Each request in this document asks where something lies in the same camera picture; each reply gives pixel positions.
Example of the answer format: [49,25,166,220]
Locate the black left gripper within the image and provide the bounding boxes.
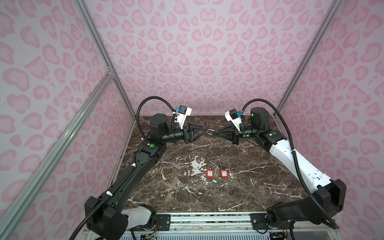
[161,122,207,145]

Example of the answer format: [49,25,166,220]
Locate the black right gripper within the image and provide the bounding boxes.
[216,122,261,146]

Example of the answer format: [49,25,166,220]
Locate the red padlock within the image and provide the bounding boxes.
[220,164,229,179]
[206,164,215,179]

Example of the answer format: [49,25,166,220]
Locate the small black padlock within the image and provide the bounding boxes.
[207,129,215,135]

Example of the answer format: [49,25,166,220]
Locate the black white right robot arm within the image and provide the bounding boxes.
[214,107,347,229]

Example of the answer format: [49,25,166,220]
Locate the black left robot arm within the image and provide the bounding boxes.
[70,114,207,240]

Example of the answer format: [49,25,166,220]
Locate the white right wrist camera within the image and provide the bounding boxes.
[225,109,244,132]

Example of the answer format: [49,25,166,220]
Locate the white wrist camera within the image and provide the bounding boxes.
[174,105,192,129]
[225,109,244,132]

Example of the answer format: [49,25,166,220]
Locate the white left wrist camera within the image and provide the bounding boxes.
[174,105,192,129]

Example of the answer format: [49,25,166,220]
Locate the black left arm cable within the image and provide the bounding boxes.
[135,95,176,140]

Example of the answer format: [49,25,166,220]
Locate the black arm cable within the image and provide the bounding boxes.
[241,98,339,230]
[135,95,176,140]

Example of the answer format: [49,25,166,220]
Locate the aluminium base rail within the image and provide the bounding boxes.
[119,211,343,240]

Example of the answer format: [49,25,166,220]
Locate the aluminium frame post left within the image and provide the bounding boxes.
[73,0,136,119]

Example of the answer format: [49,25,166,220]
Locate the aluminium frame post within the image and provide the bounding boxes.
[73,0,136,119]
[277,0,345,113]

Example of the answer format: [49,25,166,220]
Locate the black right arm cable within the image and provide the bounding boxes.
[241,98,339,230]

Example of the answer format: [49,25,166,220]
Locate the aluminium frame post right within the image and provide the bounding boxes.
[277,0,345,113]

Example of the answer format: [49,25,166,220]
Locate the aluminium diagonal frame bar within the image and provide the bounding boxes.
[1,73,115,240]

